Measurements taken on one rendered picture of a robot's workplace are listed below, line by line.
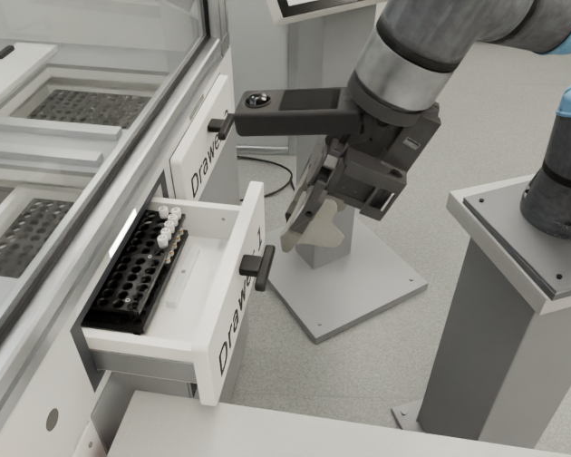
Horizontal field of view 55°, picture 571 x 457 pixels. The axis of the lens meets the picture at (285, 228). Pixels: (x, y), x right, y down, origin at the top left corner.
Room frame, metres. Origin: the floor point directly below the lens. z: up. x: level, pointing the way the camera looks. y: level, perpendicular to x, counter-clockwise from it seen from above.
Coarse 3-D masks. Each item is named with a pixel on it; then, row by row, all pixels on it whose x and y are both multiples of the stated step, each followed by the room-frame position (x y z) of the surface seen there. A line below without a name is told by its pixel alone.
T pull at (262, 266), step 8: (272, 248) 0.50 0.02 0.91; (248, 256) 0.49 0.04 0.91; (256, 256) 0.49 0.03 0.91; (264, 256) 0.49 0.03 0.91; (272, 256) 0.49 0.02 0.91; (240, 264) 0.48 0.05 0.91; (248, 264) 0.48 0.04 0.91; (256, 264) 0.48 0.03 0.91; (264, 264) 0.47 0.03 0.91; (240, 272) 0.47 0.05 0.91; (248, 272) 0.46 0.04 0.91; (256, 272) 0.46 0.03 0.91; (264, 272) 0.46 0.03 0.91; (256, 280) 0.45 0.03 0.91; (264, 280) 0.45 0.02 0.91; (256, 288) 0.44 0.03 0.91; (264, 288) 0.44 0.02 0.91
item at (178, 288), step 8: (192, 248) 0.57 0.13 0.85; (192, 256) 0.56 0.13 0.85; (184, 264) 0.54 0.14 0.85; (192, 264) 0.54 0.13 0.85; (184, 272) 0.52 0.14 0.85; (176, 280) 0.51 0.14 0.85; (184, 280) 0.51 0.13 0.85; (176, 288) 0.49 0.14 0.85; (184, 288) 0.50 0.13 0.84; (168, 296) 0.48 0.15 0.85; (176, 296) 0.48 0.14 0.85; (168, 304) 0.47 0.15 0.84; (176, 304) 0.47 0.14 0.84
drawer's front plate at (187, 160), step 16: (224, 80) 0.93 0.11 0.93; (208, 96) 0.87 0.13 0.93; (224, 96) 0.91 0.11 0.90; (208, 112) 0.82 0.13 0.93; (224, 112) 0.91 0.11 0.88; (192, 128) 0.76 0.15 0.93; (192, 144) 0.72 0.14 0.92; (208, 144) 0.80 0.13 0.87; (176, 160) 0.67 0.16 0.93; (192, 160) 0.72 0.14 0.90; (208, 160) 0.79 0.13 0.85; (176, 176) 0.67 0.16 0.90; (192, 176) 0.71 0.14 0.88; (208, 176) 0.78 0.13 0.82; (176, 192) 0.67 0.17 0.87; (192, 192) 0.70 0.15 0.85
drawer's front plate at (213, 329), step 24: (240, 216) 0.54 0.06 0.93; (264, 216) 0.62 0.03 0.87; (240, 240) 0.50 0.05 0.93; (264, 240) 0.61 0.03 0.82; (216, 288) 0.42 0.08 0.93; (240, 288) 0.47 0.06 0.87; (216, 312) 0.39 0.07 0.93; (240, 312) 0.46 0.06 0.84; (216, 336) 0.37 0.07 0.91; (216, 360) 0.36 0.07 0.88; (216, 384) 0.35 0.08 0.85
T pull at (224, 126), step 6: (228, 114) 0.83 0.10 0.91; (210, 120) 0.82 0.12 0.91; (216, 120) 0.82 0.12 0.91; (222, 120) 0.82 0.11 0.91; (228, 120) 0.82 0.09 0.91; (210, 126) 0.80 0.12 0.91; (216, 126) 0.80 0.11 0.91; (222, 126) 0.80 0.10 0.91; (228, 126) 0.80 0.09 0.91; (222, 132) 0.78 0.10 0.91; (222, 138) 0.77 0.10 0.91
